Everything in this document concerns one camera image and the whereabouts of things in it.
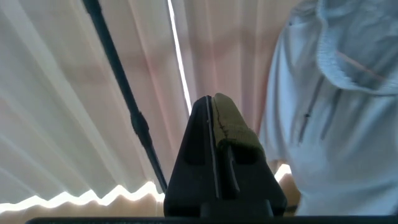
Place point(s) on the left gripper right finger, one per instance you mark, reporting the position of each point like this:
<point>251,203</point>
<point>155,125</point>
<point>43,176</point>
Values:
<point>258,193</point>

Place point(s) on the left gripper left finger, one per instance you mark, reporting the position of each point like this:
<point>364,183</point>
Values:
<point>189,186</point>

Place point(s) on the green garment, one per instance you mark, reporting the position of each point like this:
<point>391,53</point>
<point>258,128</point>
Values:
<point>231,124</point>

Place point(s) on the pale grey shorts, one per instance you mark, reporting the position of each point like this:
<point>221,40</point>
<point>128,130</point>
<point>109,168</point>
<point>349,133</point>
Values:
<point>342,140</point>

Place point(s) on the pink clothes hanger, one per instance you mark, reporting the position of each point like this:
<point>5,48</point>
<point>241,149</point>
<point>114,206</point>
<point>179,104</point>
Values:
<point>357,64</point>

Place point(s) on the black clothes rack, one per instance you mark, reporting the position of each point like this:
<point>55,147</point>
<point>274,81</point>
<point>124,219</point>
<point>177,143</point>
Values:
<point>136,121</point>

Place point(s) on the beige curtain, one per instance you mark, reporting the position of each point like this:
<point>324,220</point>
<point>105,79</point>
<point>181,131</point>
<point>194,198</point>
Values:
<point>62,93</point>

